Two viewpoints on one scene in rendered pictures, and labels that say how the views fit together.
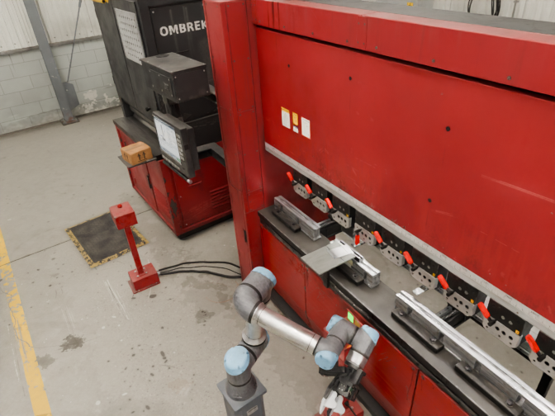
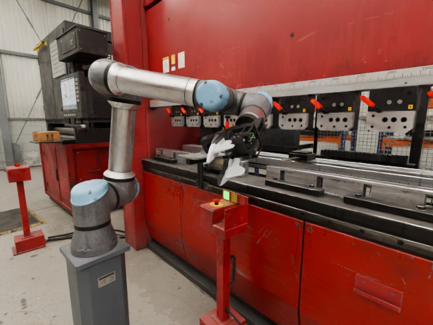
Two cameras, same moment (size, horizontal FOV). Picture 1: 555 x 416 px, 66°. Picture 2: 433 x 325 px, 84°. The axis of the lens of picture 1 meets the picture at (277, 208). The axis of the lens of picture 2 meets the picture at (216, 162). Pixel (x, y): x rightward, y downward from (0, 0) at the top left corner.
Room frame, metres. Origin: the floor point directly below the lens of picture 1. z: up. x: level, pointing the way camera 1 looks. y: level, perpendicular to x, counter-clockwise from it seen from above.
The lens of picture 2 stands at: (0.38, 0.00, 1.22)
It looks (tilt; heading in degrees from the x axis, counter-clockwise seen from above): 10 degrees down; 346
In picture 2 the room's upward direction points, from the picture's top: straight up
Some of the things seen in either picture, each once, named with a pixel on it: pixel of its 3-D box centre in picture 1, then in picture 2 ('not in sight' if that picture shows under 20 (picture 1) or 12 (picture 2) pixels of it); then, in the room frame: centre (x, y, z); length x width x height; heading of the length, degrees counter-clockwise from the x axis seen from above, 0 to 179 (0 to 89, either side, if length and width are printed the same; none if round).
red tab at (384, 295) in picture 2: not in sight; (376, 292); (1.02, -0.77, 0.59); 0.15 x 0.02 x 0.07; 30
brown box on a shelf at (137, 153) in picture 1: (135, 152); (46, 136); (3.49, 1.22, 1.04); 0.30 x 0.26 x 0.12; 33
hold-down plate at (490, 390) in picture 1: (486, 388); (386, 206); (1.09, -0.85, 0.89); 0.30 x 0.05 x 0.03; 30
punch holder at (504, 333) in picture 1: (508, 319); (392, 110); (1.14, -0.88, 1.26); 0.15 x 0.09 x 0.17; 30
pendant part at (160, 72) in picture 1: (182, 123); (84, 86); (2.85, 0.62, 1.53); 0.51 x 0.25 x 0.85; 35
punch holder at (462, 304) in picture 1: (465, 290); (337, 111); (1.32, -0.79, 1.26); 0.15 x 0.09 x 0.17; 30
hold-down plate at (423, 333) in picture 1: (416, 328); (292, 186); (1.44, -0.65, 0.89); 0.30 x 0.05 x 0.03; 30
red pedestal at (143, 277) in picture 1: (132, 246); (23, 206); (2.94, 1.26, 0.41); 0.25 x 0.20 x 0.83; 120
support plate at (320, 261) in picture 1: (328, 257); (201, 155); (1.92, -0.27, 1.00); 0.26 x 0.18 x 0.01; 120
